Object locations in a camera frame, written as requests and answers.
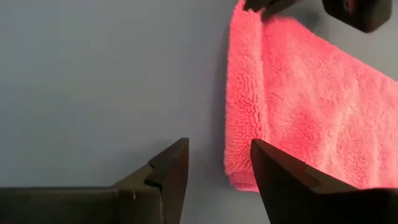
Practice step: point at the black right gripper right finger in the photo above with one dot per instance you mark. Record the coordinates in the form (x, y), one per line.
(311, 202)

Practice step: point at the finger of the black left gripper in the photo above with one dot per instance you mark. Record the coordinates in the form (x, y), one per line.
(270, 4)
(360, 14)

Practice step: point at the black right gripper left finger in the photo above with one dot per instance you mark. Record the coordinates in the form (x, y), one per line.
(140, 202)

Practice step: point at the red microfibre towel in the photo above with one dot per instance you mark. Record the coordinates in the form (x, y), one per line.
(311, 93)

